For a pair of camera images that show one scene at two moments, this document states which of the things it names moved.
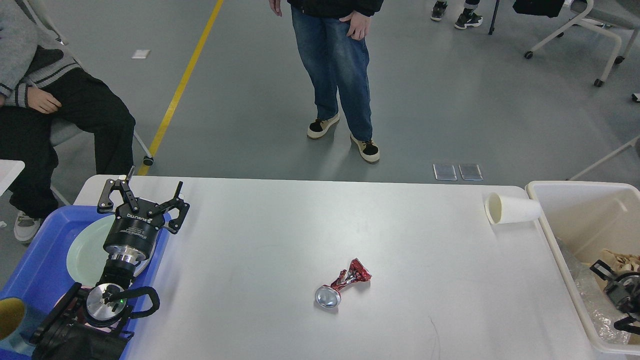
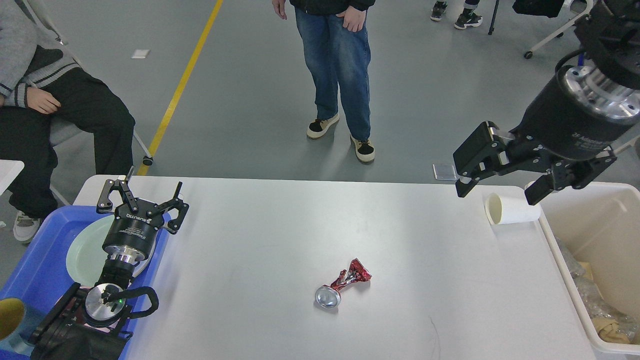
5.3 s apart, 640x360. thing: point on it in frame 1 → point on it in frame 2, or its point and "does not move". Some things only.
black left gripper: (132, 236) does not move
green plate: (87, 257) does not move
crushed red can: (329, 296) does not move
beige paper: (620, 263) → (608, 331)
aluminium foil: (595, 292) does not move
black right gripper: (623, 291) → (579, 114)
